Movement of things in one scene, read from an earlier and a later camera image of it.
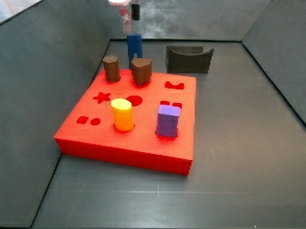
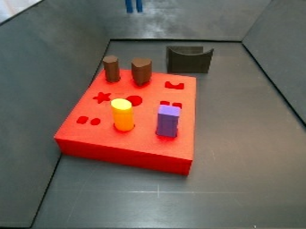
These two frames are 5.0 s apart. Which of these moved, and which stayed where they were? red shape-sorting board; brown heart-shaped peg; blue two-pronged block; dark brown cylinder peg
Moved: blue two-pronged block
Stayed: brown heart-shaped peg; red shape-sorting board; dark brown cylinder peg
